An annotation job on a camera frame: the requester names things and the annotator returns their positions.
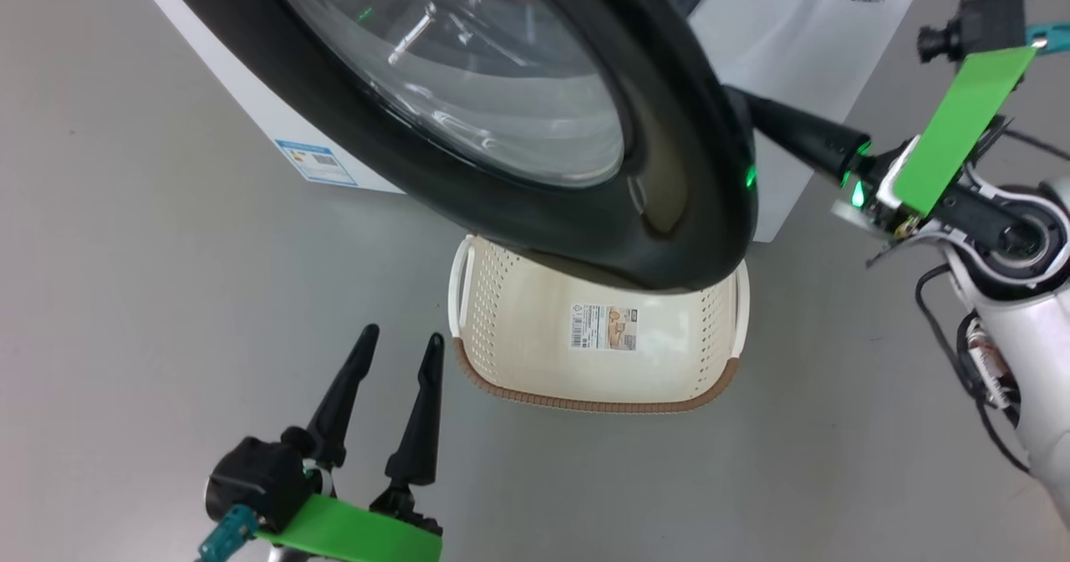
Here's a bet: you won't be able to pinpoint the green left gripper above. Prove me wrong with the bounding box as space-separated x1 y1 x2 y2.
255 324 446 562

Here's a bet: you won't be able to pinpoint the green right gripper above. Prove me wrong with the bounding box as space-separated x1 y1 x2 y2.
724 46 1037 245

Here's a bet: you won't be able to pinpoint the black round glass washer door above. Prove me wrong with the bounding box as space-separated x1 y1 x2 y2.
150 0 757 293

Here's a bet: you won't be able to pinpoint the white front-load washing machine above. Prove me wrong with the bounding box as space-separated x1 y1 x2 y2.
121 0 935 243

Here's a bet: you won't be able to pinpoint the cream perforated laundry basket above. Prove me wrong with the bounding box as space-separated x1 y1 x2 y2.
448 234 751 414

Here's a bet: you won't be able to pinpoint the white basket label sticker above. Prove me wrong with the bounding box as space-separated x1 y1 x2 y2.
570 302 639 352

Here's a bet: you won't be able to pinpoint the blue energy label sticker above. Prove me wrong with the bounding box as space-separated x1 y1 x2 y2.
274 139 358 186

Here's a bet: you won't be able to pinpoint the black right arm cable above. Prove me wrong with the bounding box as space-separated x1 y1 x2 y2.
915 263 1031 473

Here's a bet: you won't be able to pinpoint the teal left camera plug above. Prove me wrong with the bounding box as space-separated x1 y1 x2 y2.
196 503 260 562

